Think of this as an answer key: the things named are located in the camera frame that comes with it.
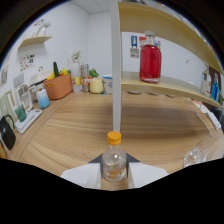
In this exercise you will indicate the red liquid glass bottle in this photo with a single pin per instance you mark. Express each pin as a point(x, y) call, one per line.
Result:
point(150, 63)

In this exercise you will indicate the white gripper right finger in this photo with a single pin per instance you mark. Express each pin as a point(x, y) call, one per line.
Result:
point(146, 173)

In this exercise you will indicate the white tray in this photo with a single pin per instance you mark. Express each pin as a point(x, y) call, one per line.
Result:
point(30, 120)

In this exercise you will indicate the clear bottle with orange cap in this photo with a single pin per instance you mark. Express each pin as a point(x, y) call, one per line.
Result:
point(114, 163)

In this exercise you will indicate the wooden two-tier shelf rack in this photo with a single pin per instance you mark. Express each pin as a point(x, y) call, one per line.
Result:
point(116, 83)

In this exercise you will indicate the black handbag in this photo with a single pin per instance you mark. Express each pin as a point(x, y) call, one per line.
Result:
point(7, 135)

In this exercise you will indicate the small green container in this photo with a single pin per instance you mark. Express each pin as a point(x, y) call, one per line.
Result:
point(20, 114)

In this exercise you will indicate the clear glass with ice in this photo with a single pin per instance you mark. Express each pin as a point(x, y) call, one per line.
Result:
point(195, 156)

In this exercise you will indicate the orange basket with fruit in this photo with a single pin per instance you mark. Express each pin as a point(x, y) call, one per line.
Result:
point(58, 87)

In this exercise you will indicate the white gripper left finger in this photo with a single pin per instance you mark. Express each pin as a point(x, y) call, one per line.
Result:
point(83, 173)

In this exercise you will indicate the yellow cup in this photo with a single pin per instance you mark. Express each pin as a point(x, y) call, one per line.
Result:
point(96, 86)

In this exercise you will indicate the light blue cup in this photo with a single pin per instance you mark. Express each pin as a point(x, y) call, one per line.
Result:
point(42, 100)

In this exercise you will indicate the white bottle with yellow label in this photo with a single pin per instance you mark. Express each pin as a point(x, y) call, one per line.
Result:
point(76, 78)

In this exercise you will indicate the green potted plant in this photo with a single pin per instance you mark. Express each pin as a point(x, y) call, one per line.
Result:
point(93, 73)

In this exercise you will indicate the wooden wall shelf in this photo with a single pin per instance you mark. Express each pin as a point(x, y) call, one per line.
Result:
point(33, 40)

